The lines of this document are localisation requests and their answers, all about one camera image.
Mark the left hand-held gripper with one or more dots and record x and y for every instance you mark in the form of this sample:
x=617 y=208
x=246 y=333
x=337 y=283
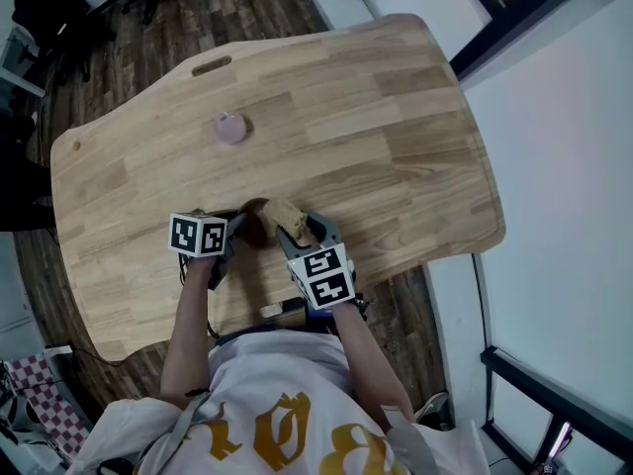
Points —
x=198 y=233

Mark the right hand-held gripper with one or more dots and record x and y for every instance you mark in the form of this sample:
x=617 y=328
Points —
x=321 y=275

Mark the brown wooden bowl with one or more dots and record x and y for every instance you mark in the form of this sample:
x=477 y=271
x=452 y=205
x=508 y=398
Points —
x=254 y=230

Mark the beige sponge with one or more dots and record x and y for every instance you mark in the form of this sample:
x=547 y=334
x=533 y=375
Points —
x=284 y=218

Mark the person's left forearm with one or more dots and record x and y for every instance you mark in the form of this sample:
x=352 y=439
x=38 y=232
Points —
x=188 y=334

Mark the person's right forearm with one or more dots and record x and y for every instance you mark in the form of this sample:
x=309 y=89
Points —
x=368 y=359

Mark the black phone with lit screen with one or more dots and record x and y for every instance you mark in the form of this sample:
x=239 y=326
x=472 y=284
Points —
x=309 y=314

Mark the person's white shoe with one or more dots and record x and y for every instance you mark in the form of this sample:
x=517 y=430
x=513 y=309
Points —
x=270 y=311
x=432 y=406

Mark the person's blue jeans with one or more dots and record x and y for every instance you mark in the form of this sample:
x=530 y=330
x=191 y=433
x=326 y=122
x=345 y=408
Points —
x=235 y=335

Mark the person's white printed shirt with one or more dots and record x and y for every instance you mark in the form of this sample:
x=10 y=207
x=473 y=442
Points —
x=277 y=389

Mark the red white checkered cloth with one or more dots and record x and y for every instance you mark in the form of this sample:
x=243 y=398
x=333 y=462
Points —
x=49 y=404

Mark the white desk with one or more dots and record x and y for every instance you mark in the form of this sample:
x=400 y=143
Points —
x=17 y=62

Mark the black clip-on device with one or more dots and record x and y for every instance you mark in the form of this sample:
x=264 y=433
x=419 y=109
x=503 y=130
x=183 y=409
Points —
x=111 y=467

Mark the black partition frame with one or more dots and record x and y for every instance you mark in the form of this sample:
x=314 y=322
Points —
x=519 y=379

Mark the black window frame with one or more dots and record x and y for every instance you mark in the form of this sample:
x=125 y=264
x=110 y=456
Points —
x=494 y=37

